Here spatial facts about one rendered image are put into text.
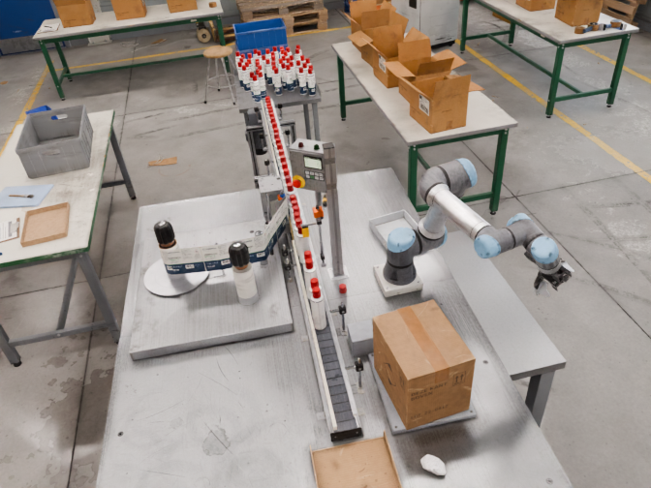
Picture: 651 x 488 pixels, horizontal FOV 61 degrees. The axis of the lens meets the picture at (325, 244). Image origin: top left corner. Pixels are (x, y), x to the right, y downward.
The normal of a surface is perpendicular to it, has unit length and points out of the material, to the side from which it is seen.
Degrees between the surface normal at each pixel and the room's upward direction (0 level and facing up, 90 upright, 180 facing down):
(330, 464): 0
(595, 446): 0
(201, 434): 0
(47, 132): 90
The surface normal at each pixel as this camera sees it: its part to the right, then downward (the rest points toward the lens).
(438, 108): 0.34, 0.56
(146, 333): -0.07, -0.79
